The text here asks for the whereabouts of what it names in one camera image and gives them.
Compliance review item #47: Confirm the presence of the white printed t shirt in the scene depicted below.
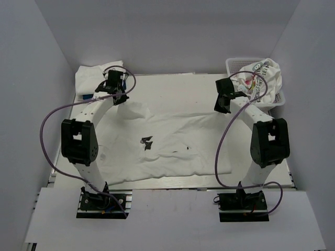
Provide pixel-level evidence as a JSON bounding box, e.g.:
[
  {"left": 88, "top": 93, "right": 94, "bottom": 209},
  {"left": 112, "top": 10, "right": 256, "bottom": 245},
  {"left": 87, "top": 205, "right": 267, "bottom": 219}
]
[{"left": 230, "top": 58, "right": 284, "bottom": 105}]

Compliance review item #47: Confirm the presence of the plain white t shirt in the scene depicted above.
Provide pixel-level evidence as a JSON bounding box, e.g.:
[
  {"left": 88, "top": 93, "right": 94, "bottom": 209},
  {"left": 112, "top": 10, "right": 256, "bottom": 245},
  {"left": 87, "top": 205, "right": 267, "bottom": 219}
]
[{"left": 94, "top": 100, "right": 252, "bottom": 185}]

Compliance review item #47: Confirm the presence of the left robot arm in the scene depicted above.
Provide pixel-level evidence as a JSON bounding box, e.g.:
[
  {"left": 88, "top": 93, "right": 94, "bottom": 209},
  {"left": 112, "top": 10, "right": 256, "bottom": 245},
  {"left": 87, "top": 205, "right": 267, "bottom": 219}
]
[{"left": 61, "top": 70, "right": 128, "bottom": 209}]

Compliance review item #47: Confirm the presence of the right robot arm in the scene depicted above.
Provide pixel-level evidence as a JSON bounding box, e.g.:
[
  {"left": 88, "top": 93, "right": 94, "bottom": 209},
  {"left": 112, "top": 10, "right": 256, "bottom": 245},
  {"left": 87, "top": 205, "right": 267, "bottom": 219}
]
[{"left": 214, "top": 78, "right": 290, "bottom": 209}]

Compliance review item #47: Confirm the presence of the folded white t shirt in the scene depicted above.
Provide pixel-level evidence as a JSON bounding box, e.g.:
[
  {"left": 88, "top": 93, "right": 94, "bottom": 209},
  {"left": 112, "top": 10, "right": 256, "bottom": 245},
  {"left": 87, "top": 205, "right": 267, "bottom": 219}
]
[{"left": 75, "top": 61, "right": 124, "bottom": 96}]

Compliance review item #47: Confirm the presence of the white plastic basket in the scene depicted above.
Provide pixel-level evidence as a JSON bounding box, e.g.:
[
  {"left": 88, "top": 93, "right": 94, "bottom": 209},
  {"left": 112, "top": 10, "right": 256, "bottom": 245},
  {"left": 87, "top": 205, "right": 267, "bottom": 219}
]
[{"left": 225, "top": 57, "right": 286, "bottom": 112}]

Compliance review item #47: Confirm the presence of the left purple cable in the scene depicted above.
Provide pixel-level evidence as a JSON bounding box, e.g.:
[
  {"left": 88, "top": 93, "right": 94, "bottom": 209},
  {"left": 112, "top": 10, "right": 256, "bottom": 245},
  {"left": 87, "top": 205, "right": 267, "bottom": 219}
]
[{"left": 39, "top": 65, "right": 137, "bottom": 219}]

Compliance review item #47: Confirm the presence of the purple cable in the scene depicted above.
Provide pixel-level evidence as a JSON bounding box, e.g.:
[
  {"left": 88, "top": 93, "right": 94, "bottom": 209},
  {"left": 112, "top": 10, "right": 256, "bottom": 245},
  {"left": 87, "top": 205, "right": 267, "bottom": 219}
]
[
  {"left": 39, "top": 65, "right": 137, "bottom": 219},
  {"left": 214, "top": 72, "right": 283, "bottom": 215}
]

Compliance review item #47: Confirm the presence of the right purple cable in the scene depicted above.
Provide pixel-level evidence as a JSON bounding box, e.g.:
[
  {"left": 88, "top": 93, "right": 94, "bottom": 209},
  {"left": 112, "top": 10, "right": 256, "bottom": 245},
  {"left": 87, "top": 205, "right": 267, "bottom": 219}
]
[{"left": 214, "top": 72, "right": 283, "bottom": 215}]

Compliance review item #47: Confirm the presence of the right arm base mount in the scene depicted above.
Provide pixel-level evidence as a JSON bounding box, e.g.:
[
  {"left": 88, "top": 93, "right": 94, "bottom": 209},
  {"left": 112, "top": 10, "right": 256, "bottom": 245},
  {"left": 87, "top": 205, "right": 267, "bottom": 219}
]
[{"left": 213, "top": 191, "right": 269, "bottom": 223}]

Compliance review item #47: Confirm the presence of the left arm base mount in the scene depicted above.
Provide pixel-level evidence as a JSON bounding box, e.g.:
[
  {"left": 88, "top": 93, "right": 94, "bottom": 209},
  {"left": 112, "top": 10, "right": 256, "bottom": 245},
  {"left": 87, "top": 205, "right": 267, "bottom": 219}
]
[{"left": 76, "top": 191, "right": 132, "bottom": 220}]

